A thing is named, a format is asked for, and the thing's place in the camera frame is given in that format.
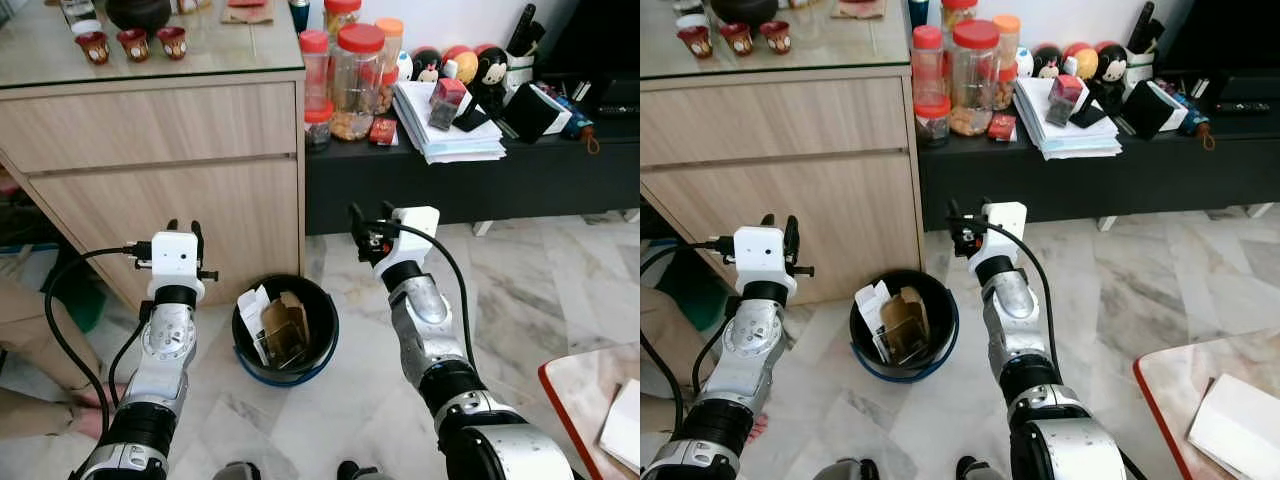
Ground black rubbish bin blue rim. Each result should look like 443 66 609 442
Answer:
849 267 962 385
231 272 342 390

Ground light wooden cabinet glass top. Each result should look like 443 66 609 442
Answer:
0 0 307 313
640 0 927 305

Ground white paper stack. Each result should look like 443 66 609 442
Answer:
391 79 508 165
1012 75 1124 162

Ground small clear jar red lid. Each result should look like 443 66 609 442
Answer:
304 100 335 154
914 95 954 149

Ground black low TV console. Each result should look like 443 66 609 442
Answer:
917 60 1280 233
304 60 641 237

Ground green cloth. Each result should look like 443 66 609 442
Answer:
38 255 109 333
663 250 741 333

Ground small grey box red top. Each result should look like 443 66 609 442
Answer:
427 76 470 132
1046 73 1087 128

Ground large clear jar red lid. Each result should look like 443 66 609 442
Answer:
947 19 1002 137
329 22 389 142

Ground small black phone stand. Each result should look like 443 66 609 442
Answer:
455 98 493 134
1070 96 1110 129

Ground slim clear jar red lid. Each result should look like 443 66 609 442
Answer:
911 25 947 101
298 29 332 109

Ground small black white plush toy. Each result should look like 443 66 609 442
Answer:
1029 44 1064 80
411 46 447 84

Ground person leg beige trousers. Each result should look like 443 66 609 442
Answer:
0 275 111 441
640 285 706 433

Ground red orange round plush toy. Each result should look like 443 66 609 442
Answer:
1061 41 1097 81
442 44 480 87

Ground clear jar orange lid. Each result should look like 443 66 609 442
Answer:
991 13 1023 111
374 17 406 113

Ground black box white label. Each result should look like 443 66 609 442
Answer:
499 82 574 145
1117 79 1192 140

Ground small red patterned cup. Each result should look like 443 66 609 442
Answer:
757 19 794 55
677 25 714 60
720 22 757 57
154 25 189 62
75 30 112 67
116 27 152 64

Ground white pen holder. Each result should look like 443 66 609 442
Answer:
1124 2 1168 89
504 3 550 93

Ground blue tool orange loop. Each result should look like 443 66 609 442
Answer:
1173 90 1218 153
553 93 603 157

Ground dark round teapot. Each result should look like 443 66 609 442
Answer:
709 0 780 27
104 0 174 32

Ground black television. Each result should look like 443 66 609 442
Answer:
1160 0 1280 77
540 0 641 83

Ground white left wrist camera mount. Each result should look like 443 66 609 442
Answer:
732 226 799 301
149 231 207 303

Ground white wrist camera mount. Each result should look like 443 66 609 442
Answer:
149 231 207 303
967 201 1029 274
374 206 442 281
732 226 799 301

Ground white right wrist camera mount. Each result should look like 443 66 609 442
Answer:
967 201 1029 274
374 206 442 281

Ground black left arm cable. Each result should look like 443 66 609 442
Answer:
44 243 153 413
640 236 737 433

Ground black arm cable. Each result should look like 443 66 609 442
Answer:
975 221 1060 373
640 236 737 433
385 222 477 373
44 243 153 413

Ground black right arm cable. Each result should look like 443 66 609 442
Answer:
975 221 1060 373
385 222 477 373

